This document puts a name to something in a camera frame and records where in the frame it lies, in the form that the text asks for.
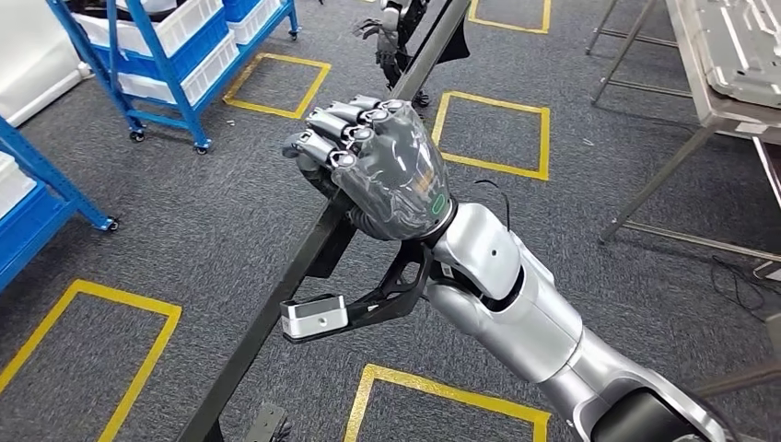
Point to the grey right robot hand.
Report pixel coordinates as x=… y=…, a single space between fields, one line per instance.
x=396 y=177

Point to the black plastic plate bracket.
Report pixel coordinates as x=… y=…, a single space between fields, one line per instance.
x=274 y=317

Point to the stainless steel workbench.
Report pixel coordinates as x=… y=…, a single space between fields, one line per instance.
x=726 y=119

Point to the blue metal shelf rack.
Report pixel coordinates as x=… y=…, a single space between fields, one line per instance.
x=55 y=183

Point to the black humanoid robot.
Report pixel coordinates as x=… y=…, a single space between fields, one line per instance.
x=390 y=43

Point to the blue wheeled rack cart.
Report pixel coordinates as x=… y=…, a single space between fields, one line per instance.
x=158 y=79

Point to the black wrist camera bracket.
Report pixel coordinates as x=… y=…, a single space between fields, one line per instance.
x=390 y=299

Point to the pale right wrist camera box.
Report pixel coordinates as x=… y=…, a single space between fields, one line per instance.
x=314 y=317

